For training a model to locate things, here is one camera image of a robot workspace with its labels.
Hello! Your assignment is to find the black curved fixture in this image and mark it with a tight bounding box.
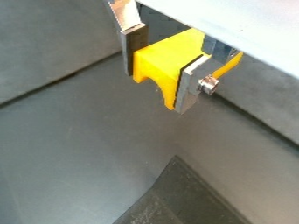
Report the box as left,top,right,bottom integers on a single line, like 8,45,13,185
113,156,251,224

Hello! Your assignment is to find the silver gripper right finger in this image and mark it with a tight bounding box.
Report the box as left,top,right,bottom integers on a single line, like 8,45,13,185
173,35,243,114

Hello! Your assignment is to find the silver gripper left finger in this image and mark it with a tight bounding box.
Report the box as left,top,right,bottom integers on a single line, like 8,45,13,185
102,0,148,76

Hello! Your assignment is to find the yellow arch block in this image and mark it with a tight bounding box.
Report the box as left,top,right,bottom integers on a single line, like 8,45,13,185
132,27,244,111

